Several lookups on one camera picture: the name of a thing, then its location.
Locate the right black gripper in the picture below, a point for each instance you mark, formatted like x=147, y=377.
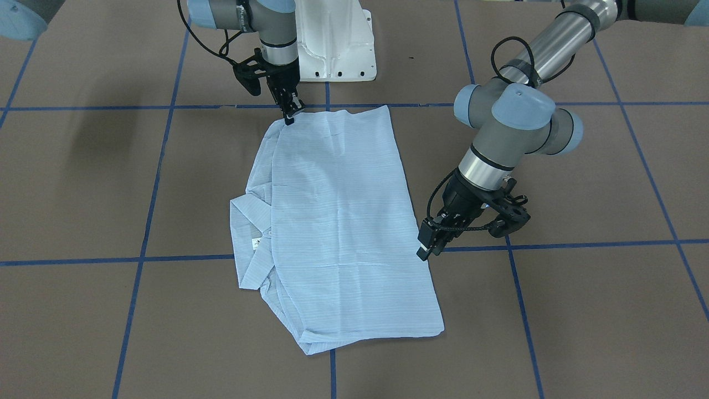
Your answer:
x=278, y=81

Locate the light blue button shirt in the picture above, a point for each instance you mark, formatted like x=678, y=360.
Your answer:
x=326, y=233

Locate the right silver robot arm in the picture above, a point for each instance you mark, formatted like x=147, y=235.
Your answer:
x=276, y=59

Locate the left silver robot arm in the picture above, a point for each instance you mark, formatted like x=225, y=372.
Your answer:
x=514, y=118

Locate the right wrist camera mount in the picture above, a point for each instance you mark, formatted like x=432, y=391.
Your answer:
x=249, y=71

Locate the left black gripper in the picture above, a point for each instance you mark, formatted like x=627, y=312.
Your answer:
x=460, y=198

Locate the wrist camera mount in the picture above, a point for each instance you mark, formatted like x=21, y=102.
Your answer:
x=512, y=213
x=249, y=71

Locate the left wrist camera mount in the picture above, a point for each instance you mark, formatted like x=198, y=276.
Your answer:
x=512, y=213

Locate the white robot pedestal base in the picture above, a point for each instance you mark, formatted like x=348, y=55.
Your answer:
x=335, y=42

